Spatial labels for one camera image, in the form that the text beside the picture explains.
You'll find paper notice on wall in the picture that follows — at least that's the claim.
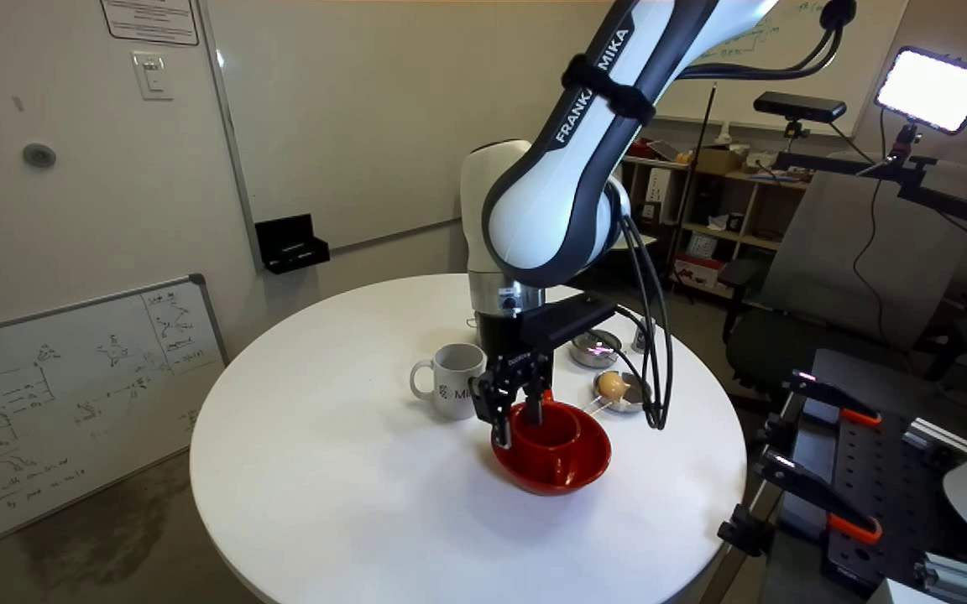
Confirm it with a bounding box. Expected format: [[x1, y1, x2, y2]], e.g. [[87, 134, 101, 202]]
[[96, 0, 202, 49]]

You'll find white light switch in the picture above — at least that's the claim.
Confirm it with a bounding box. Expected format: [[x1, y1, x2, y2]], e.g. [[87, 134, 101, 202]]
[[126, 48, 176, 105]]

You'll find bright LED light panel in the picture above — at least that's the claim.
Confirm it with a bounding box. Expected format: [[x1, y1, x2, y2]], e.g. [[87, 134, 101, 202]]
[[871, 45, 967, 137]]

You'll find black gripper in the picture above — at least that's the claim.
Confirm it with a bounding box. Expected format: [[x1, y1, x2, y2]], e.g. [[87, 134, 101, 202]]
[[468, 312, 560, 453]]

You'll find white mug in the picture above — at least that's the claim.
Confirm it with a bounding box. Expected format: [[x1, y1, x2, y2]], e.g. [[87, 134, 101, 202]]
[[406, 340, 490, 422]]

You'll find whiteboard with drawings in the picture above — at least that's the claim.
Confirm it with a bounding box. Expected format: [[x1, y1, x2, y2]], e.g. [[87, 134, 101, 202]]
[[0, 273, 227, 564]]

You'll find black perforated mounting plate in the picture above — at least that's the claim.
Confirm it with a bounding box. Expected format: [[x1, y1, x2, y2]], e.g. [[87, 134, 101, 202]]
[[781, 346, 967, 583]]

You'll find small steel bowl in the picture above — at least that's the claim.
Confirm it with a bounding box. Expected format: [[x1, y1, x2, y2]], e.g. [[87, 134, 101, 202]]
[[590, 365, 658, 420]]

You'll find beige egg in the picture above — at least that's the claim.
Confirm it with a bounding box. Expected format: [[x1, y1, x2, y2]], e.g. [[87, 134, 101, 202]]
[[594, 369, 630, 402]]

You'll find black stereo camera bar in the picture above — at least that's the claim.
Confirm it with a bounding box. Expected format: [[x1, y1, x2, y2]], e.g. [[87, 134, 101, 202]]
[[753, 92, 848, 127]]

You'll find grey office chair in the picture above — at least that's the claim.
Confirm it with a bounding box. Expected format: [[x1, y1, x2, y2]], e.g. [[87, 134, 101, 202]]
[[721, 168, 967, 396]]

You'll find wooden shelf unit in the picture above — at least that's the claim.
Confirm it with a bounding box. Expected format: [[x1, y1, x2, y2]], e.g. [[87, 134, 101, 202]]
[[613, 111, 813, 299]]

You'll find black box on wall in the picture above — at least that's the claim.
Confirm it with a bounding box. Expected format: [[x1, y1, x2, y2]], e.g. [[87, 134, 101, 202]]
[[250, 213, 333, 279]]

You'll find red bowl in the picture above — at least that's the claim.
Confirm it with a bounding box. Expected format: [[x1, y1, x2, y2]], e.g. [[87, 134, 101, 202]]
[[487, 398, 613, 501]]

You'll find black clamp orange handle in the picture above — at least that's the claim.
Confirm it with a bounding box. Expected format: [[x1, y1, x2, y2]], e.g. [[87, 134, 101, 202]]
[[756, 448, 886, 552], [780, 365, 886, 432]]

